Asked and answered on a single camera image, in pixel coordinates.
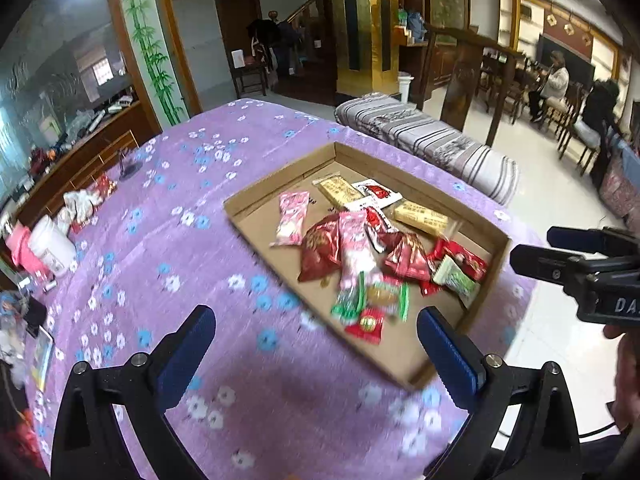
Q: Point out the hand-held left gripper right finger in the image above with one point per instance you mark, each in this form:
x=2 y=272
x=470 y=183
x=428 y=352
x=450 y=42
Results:
x=450 y=357

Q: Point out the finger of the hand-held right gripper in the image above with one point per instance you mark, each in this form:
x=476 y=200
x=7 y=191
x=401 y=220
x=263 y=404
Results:
x=537 y=260
x=575 y=239

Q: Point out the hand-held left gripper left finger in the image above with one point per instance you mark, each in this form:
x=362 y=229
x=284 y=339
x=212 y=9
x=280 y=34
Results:
x=187 y=352

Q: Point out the small red snack packet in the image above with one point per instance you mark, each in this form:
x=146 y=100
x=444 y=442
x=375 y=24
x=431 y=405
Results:
x=462 y=255
x=430 y=287

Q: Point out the green and white snack packet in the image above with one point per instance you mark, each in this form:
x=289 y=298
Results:
x=455 y=277

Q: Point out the red packet with green mark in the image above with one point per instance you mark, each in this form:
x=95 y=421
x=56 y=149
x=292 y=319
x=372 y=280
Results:
x=367 y=322

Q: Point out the green and brown candy packet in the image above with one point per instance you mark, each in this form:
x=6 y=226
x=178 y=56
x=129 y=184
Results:
x=382 y=292

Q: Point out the dark red foil packet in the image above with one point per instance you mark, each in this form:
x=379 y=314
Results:
x=407 y=257

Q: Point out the long green snack packet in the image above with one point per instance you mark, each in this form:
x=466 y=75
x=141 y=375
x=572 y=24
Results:
x=347 y=302

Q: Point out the yellow cake packet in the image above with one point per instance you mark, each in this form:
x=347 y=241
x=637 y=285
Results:
x=339 y=191
x=420 y=217

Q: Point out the white and red snack packet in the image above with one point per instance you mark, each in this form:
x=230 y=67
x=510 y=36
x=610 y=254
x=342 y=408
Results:
x=375 y=194
x=376 y=232

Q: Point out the small pink snack packet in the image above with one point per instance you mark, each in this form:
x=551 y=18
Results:
x=355 y=247

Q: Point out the shallow cardboard box tray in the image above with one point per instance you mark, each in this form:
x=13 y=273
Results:
x=257 y=217

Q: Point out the dark red snack bag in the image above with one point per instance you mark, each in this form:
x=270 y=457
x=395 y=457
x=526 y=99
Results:
x=320 y=250

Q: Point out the person's right hand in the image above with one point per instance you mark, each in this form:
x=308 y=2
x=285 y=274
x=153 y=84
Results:
x=627 y=375

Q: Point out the pink floral fabric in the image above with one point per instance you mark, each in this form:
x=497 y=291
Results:
x=620 y=180

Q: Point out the purple floral blanket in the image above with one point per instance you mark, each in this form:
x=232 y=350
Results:
x=175 y=240

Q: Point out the wooden dining chair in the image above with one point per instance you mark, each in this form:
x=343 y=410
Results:
x=575 y=120

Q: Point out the colourful booklet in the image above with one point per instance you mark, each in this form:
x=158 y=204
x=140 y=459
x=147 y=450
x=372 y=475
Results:
x=42 y=360

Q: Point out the black wallet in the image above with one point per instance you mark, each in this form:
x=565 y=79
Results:
x=37 y=315

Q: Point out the large pink snack packet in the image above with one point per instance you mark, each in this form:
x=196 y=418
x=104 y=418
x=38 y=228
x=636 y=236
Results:
x=290 y=220

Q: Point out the white plastic jar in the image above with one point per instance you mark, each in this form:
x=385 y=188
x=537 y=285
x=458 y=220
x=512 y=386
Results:
x=52 y=250

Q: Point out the white crumpled cloth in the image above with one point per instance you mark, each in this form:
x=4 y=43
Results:
x=80 y=205

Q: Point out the red patterned packet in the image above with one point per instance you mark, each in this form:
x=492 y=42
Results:
x=102 y=184

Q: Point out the red plastic bag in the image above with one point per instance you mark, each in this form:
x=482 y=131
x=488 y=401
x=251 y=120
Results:
x=20 y=440

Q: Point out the pink cup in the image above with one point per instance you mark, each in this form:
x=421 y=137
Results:
x=22 y=255

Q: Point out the dark wooden armchair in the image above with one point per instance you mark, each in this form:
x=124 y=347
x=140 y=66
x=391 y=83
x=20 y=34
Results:
x=465 y=80

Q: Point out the small black stand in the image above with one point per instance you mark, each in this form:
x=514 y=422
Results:
x=126 y=165

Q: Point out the blue bag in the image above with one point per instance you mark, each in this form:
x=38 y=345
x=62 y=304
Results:
x=414 y=22

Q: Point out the small wooden chair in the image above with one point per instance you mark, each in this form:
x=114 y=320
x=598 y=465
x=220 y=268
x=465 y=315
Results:
x=247 y=72

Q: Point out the wooden glass cabinet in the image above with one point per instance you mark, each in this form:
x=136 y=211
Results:
x=60 y=85

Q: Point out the gold and black pillar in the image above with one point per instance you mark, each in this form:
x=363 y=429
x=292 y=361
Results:
x=360 y=15

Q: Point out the dark hanging clothes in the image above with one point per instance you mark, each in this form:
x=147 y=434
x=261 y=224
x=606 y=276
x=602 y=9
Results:
x=265 y=40

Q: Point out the brown wooden door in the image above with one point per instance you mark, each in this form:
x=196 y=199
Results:
x=237 y=25

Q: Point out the dark wall board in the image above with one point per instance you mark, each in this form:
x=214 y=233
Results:
x=565 y=52

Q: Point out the white pedestal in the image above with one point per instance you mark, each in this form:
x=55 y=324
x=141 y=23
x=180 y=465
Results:
x=405 y=87

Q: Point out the bamboo wall painting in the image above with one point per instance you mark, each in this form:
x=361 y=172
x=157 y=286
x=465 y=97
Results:
x=150 y=50

